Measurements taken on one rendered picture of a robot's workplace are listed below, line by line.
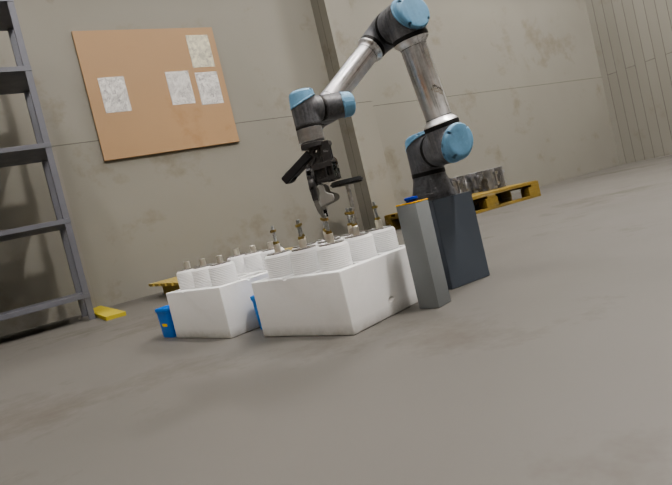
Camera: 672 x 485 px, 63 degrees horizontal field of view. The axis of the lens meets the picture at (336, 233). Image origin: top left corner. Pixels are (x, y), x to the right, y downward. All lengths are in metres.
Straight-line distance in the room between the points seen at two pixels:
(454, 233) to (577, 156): 6.74
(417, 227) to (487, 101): 5.82
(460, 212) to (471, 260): 0.17
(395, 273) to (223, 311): 0.61
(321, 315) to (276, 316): 0.20
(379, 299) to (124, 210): 3.55
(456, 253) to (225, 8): 4.27
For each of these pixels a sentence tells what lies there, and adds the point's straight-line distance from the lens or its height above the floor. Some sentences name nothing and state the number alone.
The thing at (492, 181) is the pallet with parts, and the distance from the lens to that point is 5.89.
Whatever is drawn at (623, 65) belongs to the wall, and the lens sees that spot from 9.23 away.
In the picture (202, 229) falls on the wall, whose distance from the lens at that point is 5.02.
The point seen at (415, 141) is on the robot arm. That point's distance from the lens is 1.88.
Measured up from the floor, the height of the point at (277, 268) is 0.21.
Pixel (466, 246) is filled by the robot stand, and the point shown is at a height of 0.12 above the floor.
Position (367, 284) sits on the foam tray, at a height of 0.12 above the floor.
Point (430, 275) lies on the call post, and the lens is 1.59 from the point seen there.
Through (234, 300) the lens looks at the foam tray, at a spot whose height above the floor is 0.12.
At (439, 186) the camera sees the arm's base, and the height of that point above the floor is 0.34.
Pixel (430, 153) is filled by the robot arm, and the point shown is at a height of 0.45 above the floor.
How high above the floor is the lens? 0.35
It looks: 2 degrees down
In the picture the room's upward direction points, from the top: 13 degrees counter-clockwise
